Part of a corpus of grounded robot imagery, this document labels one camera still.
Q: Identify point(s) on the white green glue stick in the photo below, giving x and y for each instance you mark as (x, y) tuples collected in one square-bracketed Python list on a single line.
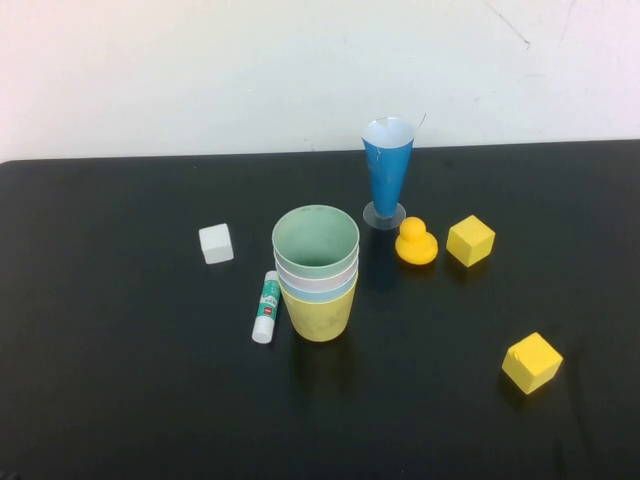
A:
[(266, 305)]

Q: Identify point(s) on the light green plastic cup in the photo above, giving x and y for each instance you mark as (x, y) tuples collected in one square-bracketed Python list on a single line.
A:
[(314, 235)]

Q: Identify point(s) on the light blue plastic cup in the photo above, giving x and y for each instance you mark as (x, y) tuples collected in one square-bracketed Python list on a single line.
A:
[(319, 298)]

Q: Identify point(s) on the yellow plastic cup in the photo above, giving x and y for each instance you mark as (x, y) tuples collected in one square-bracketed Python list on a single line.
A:
[(319, 320)]

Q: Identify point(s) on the yellow rubber duck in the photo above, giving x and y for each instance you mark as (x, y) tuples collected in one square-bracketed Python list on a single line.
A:
[(416, 245)]

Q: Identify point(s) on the white foam cube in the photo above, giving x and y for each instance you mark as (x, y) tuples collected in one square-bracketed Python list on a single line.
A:
[(215, 244)]

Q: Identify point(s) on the chipped yellow foam cube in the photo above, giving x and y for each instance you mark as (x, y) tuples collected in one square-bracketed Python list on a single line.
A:
[(531, 362)]

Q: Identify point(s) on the pink plastic cup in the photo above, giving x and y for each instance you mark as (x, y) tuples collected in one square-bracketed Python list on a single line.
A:
[(319, 286)]

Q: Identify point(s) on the blue cone glass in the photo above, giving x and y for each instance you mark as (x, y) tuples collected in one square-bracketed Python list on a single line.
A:
[(386, 175)]

